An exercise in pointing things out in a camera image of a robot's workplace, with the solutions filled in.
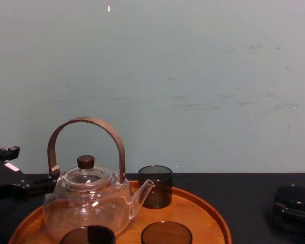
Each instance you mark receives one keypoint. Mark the black table cloth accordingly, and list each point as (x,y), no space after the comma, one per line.
(244,203)

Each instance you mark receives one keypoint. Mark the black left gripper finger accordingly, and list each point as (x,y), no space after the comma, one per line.
(5,153)
(38,186)

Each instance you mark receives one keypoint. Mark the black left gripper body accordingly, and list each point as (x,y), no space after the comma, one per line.
(2,176)

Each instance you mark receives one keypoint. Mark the smoky dark glass cup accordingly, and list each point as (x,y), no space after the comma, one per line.
(292,194)
(157,188)
(87,236)
(166,233)

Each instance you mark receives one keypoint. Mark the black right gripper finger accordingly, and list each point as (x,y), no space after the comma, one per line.
(298,209)

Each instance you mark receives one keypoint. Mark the round wooden tray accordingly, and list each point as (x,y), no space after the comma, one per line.
(203,223)

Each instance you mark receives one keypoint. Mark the plain pale wall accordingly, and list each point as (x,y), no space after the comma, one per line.
(167,76)

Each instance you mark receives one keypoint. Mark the glass lid wooden knob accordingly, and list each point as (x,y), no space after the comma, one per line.
(85,161)

